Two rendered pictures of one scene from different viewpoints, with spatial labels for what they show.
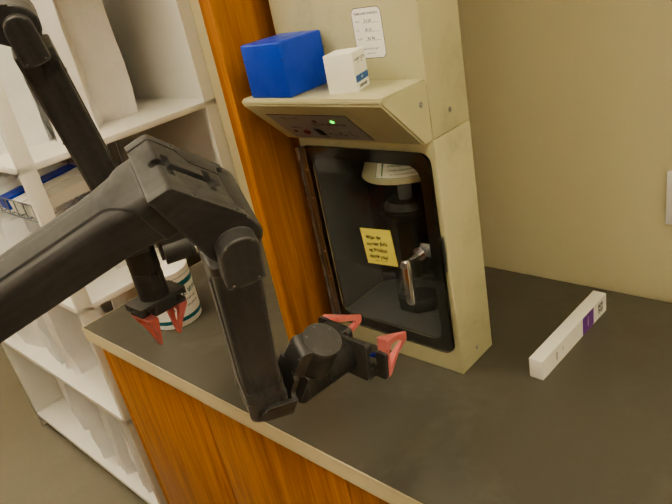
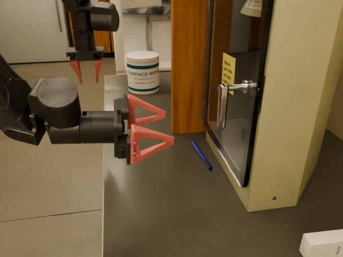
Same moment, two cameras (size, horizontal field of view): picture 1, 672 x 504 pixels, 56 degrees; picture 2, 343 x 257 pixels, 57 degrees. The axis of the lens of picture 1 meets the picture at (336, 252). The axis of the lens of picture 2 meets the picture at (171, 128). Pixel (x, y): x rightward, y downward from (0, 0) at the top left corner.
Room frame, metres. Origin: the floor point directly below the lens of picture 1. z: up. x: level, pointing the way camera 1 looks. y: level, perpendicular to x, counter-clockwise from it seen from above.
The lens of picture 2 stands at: (0.47, -0.33, 1.40)
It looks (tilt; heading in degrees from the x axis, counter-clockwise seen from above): 27 degrees down; 33
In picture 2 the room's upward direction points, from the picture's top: straight up
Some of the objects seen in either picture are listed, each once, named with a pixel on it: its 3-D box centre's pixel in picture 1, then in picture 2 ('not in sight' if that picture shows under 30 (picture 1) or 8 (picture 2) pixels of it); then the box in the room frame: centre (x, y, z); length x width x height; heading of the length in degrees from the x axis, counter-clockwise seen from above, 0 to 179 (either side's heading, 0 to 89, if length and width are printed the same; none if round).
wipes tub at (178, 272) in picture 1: (169, 292); (143, 72); (1.46, 0.44, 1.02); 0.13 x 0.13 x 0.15
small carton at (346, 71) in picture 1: (346, 70); not in sight; (1.02, -0.08, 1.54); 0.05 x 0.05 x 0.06; 60
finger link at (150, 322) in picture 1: (159, 320); (84, 67); (1.09, 0.36, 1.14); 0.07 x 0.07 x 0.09; 43
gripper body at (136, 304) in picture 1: (151, 286); (84, 42); (1.09, 0.36, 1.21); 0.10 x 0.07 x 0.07; 133
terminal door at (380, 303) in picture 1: (376, 248); (227, 74); (1.09, -0.08, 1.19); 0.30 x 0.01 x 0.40; 43
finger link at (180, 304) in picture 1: (166, 315); (90, 67); (1.10, 0.35, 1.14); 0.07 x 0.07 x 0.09; 43
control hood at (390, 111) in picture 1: (332, 119); not in sight; (1.06, -0.04, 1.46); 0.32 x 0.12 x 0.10; 43
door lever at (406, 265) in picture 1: (414, 277); (230, 104); (0.99, -0.13, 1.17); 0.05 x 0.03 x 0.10; 133
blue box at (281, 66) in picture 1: (285, 64); not in sight; (1.12, 0.02, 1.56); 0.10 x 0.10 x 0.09; 43
